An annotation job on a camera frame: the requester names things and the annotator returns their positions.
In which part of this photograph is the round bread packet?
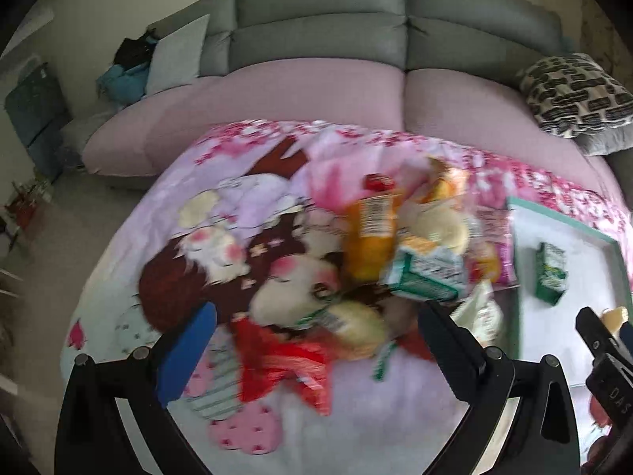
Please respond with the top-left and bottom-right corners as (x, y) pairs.
(415, 203), (470, 253)

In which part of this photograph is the light grey pillow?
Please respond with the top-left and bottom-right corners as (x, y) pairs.
(146, 14), (212, 97)

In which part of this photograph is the black bag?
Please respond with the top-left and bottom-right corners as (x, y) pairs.
(113, 30), (159, 67)

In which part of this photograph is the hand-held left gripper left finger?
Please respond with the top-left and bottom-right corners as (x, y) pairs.
(55, 301), (219, 475)

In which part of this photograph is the grey sofa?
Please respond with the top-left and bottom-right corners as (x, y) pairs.
(81, 0), (633, 194)

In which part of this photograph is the black and white patterned pillow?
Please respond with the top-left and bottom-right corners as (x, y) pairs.
(517, 52), (633, 139)

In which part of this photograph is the crumpled red snack packet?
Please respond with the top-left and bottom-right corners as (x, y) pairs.
(232, 319), (337, 416)

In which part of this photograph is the teal cabinet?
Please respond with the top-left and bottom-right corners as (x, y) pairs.
(5, 62), (72, 179)

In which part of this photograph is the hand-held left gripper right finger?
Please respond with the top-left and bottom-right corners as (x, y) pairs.
(418, 301), (580, 475)

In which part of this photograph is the pale bread packet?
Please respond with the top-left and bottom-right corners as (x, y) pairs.
(321, 302), (391, 359)

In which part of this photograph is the yellow orange snack packet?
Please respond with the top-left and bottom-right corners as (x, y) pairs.
(420, 158), (470, 203)

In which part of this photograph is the blue cloth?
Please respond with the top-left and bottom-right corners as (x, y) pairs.
(96, 63), (152, 105)

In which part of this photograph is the orange snack bag with barcode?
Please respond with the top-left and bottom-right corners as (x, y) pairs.
(343, 173), (404, 283)

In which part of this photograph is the pink snack packet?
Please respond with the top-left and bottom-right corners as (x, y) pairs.
(475, 208), (517, 288)

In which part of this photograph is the red printed snack packet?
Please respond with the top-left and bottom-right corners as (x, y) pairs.
(586, 396), (614, 429)

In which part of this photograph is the printed pink blanket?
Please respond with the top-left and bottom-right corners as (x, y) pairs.
(59, 119), (633, 475)

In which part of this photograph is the green and white snack packet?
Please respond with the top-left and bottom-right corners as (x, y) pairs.
(383, 235), (468, 302)

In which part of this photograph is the green-edged snack packet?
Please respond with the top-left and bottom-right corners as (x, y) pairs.
(373, 341), (396, 382)

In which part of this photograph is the small clear yellow snack packet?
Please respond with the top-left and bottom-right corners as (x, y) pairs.
(601, 307), (629, 332)

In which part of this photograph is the small green snack packet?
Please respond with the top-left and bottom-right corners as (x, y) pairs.
(533, 242), (569, 305)

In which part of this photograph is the pink sofa cover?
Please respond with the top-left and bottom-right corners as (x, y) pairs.
(81, 57), (614, 194)

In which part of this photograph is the red floor object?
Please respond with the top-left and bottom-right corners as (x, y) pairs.
(6, 178), (50, 231)

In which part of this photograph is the white tray with green rim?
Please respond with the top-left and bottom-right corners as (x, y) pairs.
(504, 197), (633, 475)

